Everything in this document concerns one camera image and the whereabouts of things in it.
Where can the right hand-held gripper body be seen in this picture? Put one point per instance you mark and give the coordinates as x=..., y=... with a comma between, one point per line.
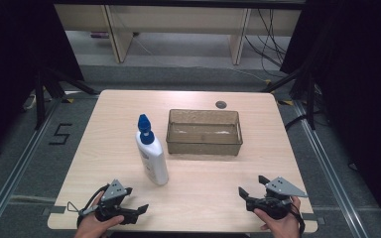
x=279, y=188

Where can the white bottle with blue cap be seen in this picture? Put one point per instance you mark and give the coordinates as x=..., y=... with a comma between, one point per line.
x=152, y=158

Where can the beige wooden desk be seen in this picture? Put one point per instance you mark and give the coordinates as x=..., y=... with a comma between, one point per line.
x=178, y=18

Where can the black metal stand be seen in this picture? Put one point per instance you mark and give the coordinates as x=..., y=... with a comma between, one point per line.
x=40, y=99
x=311, y=99

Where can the person's right hand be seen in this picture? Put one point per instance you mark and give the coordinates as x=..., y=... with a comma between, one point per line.
x=284, y=226

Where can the grey round table grommet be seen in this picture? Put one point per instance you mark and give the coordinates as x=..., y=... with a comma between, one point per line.
x=221, y=104

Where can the metal floor rail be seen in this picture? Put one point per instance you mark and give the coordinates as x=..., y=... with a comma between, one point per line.
x=13, y=173
x=330, y=172

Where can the dark curtain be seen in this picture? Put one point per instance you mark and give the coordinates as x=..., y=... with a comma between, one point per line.
x=360, y=82
x=16, y=59

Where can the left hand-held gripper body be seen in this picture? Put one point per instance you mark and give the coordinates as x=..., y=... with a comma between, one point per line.
x=114, y=191

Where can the yellow black floor tape marker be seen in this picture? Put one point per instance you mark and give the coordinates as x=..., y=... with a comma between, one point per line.
x=67, y=100
x=286, y=102

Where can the brown translucent plastic basket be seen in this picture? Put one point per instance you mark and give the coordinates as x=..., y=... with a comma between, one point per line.
x=205, y=147

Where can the person's left hand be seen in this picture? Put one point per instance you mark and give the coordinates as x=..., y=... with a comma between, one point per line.
x=89, y=224

